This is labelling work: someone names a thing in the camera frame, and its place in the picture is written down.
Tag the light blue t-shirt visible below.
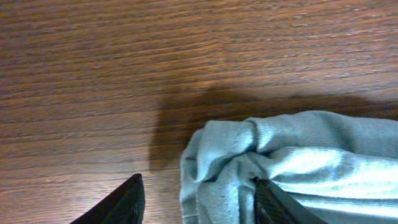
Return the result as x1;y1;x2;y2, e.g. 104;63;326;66
180;111;397;223

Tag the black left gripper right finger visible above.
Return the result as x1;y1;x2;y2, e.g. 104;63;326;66
254;178;327;224

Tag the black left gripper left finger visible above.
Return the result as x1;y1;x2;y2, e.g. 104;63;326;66
71;174;146;224

